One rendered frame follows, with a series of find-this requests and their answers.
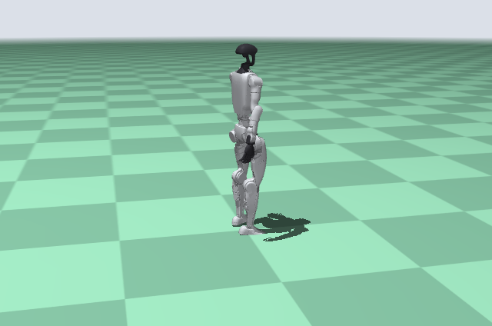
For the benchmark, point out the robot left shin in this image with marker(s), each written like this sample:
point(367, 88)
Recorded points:
point(238, 192)

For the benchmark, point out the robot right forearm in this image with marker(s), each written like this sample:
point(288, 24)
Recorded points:
point(253, 123)

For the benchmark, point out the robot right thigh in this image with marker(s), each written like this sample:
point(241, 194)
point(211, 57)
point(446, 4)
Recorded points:
point(258, 162)

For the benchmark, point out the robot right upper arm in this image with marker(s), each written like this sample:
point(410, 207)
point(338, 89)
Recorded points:
point(255, 84)

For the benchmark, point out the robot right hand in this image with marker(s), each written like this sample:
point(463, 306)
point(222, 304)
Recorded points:
point(249, 151)

